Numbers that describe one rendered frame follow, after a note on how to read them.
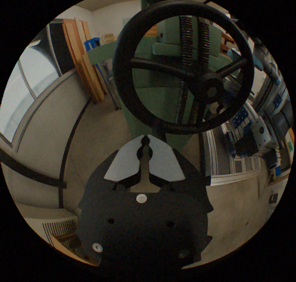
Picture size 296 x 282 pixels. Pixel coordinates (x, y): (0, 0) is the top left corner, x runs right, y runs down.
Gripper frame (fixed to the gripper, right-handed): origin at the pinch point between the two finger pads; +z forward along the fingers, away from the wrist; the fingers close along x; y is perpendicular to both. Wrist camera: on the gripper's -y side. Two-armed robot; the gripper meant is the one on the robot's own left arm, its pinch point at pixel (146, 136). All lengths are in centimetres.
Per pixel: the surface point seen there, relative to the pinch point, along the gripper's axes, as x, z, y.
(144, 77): -0.4, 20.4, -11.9
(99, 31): -119, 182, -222
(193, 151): 50, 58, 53
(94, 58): -16.3, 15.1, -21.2
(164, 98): 7.1, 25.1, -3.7
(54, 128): -122, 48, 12
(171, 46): 5.8, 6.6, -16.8
